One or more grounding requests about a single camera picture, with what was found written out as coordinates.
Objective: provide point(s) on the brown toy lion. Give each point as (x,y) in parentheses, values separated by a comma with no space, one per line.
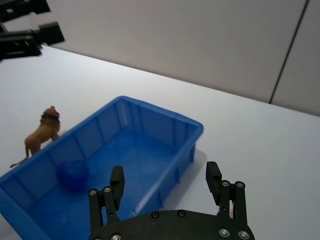
(43,135)

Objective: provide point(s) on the blue plastic bin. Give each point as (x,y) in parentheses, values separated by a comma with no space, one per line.
(125,160)

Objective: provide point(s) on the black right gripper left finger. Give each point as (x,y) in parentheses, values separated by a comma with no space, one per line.
(115,190)

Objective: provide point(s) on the blue translucent ball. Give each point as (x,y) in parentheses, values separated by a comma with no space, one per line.
(73,176)

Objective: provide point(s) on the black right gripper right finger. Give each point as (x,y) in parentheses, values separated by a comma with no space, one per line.
(217,185)

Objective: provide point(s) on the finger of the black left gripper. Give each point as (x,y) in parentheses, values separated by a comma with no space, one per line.
(50,33)
(27,5)

